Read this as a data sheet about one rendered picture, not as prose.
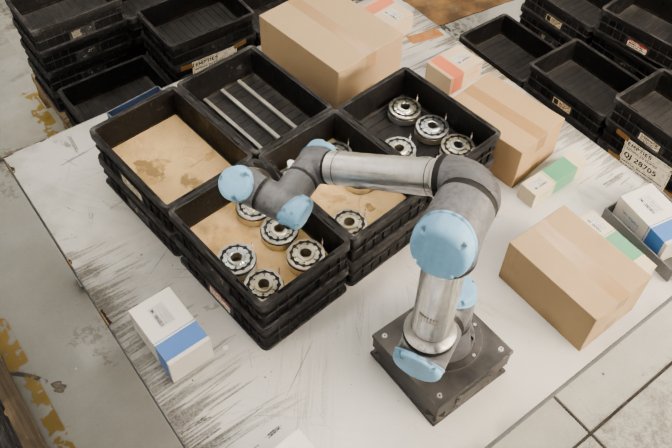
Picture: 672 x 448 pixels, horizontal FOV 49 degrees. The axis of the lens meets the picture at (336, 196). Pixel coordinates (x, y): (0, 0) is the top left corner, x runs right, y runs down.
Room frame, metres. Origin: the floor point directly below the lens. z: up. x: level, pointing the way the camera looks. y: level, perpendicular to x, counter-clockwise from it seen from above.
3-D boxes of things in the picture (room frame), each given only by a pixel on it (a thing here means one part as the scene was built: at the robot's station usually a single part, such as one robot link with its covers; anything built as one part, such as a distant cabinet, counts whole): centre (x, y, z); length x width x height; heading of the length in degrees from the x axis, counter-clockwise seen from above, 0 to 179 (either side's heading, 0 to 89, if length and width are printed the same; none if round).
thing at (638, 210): (1.38, -0.94, 0.75); 0.20 x 0.12 x 0.09; 28
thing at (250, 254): (1.12, 0.25, 0.86); 0.10 x 0.10 x 0.01
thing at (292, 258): (1.14, 0.07, 0.86); 0.10 x 0.10 x 0.01
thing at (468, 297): (0.94, -0.27, 0.97); 0.13 x 0.12 x 0.14; 153
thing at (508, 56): (2.67, -0.77, 0.26); 0.40 x 0.30 x 0.23; 38
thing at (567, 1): (2.92, -1.08, 0.31); 0.40 x 0.30 x 0.34; 38
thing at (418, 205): (1.38, -0.02, 0.87); 0.40 x 0.30 x 0.11; 44
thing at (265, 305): (1.18, 0.20, 0.92); 0.40 x 0.30 x 0.02; 44
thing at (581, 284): (1.16, -0.65, 0.78); 0.30 x 0.22 x 0.16; 39
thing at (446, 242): (0.83, -0.21, 1.18); 0.15 x 0.12 x 0.55; 153
